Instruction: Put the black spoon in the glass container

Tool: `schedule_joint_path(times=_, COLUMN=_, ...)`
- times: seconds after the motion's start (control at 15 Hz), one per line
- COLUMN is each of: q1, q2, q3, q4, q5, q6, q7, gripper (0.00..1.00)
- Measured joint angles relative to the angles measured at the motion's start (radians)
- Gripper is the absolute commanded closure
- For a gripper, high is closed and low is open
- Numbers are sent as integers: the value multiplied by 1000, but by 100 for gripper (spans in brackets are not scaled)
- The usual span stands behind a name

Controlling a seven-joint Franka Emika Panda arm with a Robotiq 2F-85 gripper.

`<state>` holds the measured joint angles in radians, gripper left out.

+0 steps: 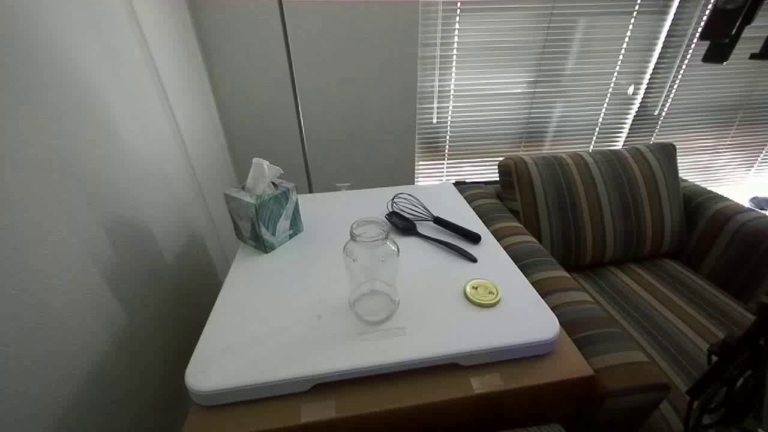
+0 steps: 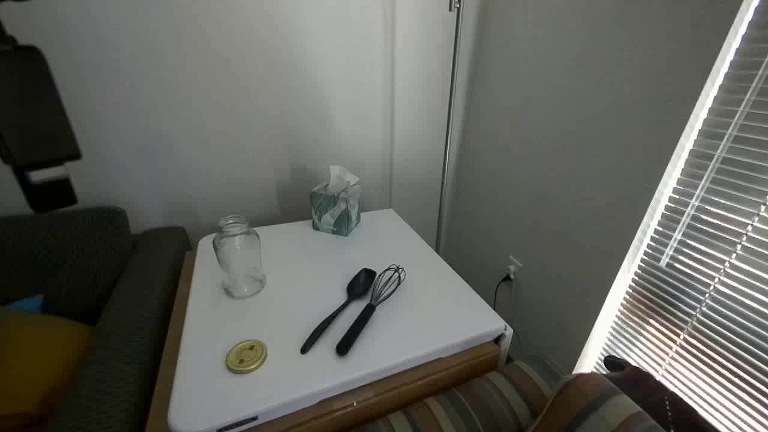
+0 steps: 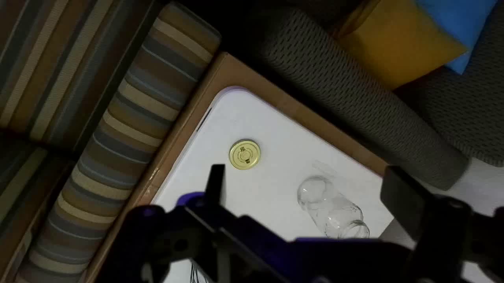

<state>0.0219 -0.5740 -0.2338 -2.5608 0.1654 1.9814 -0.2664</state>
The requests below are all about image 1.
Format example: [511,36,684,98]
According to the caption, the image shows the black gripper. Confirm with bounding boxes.
[698,0,768,68]

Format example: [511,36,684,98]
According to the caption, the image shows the black plastic spoon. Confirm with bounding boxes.
[384,208,481,266]

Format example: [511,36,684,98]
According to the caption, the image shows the striped sofa cushion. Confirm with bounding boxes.
[497,142,686,274]

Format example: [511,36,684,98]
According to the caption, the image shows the striped sofa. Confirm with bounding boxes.
[452,176,768,432]

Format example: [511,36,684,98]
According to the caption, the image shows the yellow metal jar lid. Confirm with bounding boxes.
[462,276,505,310]

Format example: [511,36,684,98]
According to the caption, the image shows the grey closet doors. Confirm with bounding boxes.
[188,0,422,195]

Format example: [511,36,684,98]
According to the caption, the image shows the clear glass jar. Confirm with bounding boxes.
[341,215,404,326]

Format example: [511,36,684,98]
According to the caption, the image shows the brown wooden base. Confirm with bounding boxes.
[180,326,598,432]

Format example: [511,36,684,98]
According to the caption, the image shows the white tissue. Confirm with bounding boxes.
[242,156,286,197]

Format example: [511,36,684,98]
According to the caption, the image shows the teal white tissue box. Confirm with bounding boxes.
[223,178,308,257]

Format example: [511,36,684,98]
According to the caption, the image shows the white plastic board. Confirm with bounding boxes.
[182,182,563,408]

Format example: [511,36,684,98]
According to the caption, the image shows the black wire whisk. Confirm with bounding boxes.
[386,190,485,248]

